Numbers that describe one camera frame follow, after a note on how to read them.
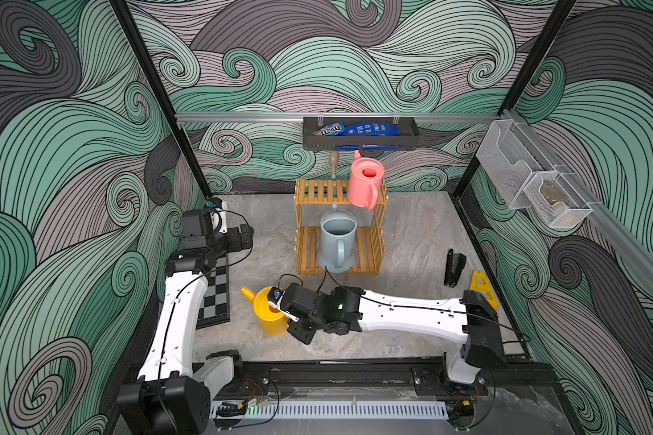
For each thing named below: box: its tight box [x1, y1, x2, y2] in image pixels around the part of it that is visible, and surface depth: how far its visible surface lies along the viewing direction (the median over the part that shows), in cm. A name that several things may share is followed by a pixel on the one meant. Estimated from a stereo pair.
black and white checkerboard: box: [195, 252, 231, 330], surface depth 87 cm
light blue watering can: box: [316, 204, 358, 273], surface depth 83 cm
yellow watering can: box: [240, 286, 290, 337], surface depth 67 cm
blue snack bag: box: [342, 121, 400, 136], surface depth 94 cm
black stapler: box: [443, 248, 468, 288], surface depth 97 cm
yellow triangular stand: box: [469, 270, 499, 310], surface depth 94 cm
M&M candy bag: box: [310, 121, 346, 136], surface depth 94 cm
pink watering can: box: [347, 150, 386, 212], surface depth 74 cm
